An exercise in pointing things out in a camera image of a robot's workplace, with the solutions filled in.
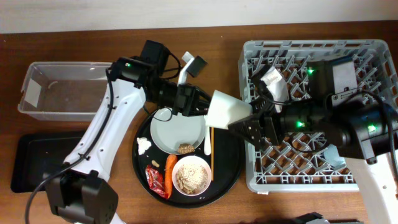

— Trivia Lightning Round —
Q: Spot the orange carrot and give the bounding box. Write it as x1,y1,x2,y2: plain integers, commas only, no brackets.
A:
164,154,178,199

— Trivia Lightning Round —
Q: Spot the white tissue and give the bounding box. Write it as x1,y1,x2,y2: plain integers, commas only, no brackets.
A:
137,138,152,155

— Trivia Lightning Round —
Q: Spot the white plastic cup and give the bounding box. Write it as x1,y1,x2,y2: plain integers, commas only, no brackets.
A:
206,90,252,129

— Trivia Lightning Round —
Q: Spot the red snack wrapper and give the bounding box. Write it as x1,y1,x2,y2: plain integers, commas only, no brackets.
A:
145,165,169,199

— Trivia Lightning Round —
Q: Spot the white bowl with food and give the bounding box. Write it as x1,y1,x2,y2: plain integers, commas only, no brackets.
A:
172,156,212,197

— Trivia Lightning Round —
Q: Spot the clear plastic bin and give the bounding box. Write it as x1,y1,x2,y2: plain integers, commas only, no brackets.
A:
17,62,111,121

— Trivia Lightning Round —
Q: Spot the wooden chopstick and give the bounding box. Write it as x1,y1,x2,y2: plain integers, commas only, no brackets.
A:
210,127,214,181

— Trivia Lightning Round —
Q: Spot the brown food lump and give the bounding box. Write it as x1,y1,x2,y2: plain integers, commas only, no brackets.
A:
177,143,195,154

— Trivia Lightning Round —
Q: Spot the round black serving tray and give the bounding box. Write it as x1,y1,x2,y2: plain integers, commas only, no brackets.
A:
132,129,245,208

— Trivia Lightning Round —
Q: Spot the peanut shell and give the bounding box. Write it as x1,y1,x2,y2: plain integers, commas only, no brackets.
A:
151,160,160,167

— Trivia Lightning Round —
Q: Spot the white plastic fork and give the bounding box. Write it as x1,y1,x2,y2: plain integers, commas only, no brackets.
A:
204,115,211,156

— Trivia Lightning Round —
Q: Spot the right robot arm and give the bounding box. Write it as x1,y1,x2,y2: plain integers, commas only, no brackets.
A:
228,56,397,223

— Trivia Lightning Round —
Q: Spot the blue plastic cup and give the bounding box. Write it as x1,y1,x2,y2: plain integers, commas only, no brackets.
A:
323,144,345,167

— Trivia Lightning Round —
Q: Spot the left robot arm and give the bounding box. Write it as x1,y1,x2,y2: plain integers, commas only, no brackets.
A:
39,40,211,224

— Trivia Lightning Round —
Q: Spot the black rectangular tray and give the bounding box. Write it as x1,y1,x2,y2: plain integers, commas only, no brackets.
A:
10,131,85,193

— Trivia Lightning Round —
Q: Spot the grey dishwasher rack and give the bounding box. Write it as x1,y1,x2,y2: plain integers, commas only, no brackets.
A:
238,39,397,194

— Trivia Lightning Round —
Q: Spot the grey round plate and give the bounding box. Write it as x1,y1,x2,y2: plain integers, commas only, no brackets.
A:
150,108,206,155

